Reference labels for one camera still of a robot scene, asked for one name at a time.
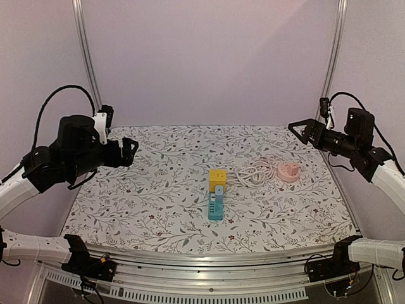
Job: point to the right aluminium corner post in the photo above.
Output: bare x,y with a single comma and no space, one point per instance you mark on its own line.
337,34

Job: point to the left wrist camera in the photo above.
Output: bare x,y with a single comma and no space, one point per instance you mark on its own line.
102,122

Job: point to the pink charger cube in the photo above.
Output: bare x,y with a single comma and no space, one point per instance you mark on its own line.
292,168

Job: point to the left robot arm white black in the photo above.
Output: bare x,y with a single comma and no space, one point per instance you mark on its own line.
81,147

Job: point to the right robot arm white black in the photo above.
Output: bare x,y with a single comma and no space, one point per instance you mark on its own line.
376,165

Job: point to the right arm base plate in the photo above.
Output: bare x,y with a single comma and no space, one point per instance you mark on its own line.
320,268

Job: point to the blue charger cube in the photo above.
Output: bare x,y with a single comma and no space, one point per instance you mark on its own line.
219,191

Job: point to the teal power strip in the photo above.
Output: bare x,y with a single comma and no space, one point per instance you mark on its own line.
215,206

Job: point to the aluminium corner post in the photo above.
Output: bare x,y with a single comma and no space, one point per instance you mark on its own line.
337,34
78,14

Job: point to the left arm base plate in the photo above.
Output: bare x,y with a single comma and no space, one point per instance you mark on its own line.
84,265

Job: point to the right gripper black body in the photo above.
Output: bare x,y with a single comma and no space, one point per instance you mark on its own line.
315,132

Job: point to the pink round power strip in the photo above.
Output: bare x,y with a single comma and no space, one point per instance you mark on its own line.
282,174

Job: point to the yellow cube socket adapter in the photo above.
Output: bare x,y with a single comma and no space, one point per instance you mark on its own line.
217,177

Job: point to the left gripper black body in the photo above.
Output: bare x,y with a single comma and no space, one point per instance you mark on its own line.
112,159

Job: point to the left aluminium corner post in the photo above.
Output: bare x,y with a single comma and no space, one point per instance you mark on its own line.
78,14

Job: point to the floral table mat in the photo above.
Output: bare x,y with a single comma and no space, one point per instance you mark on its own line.
160,203

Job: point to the aluminium front rail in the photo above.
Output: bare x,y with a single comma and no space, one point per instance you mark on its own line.
266,277

